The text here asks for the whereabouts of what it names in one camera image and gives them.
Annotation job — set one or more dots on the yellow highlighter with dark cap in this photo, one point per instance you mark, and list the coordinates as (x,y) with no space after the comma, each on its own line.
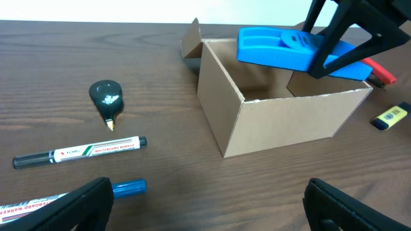
(390,117)

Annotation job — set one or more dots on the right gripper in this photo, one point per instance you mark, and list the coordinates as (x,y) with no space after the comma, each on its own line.
(373,26)

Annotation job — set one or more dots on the black whiteboard marker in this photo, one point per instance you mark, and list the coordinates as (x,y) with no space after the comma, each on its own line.
(78,152)

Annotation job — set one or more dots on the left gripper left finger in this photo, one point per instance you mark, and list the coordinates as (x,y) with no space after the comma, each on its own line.
(86,208)

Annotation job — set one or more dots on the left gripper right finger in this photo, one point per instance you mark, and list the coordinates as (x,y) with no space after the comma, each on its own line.
(328,208)

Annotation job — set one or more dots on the cardboard box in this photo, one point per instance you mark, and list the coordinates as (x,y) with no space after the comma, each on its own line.
(253,108)

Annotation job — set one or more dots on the black teardrop-shaped tool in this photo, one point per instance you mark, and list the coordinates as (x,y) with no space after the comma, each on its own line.
(107,96)

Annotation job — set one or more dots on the blue whiteboard marker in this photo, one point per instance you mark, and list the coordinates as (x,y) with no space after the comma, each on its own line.
(14,211)

